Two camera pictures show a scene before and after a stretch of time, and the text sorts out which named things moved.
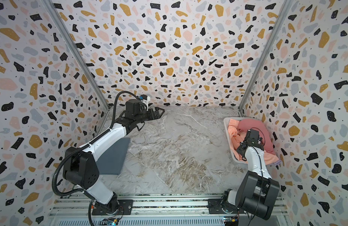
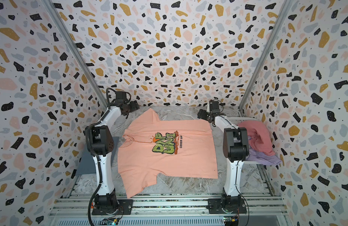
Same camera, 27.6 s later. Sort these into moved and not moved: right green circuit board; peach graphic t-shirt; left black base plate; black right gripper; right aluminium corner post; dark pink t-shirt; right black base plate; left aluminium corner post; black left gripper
Moved: peach graphic t-shirt; black right gripper; black left gripper
Not moved: left aluminium corner post; right green circuit board; right aluminium corner post; right black base plate; left black base plate; dark pink t-shirt
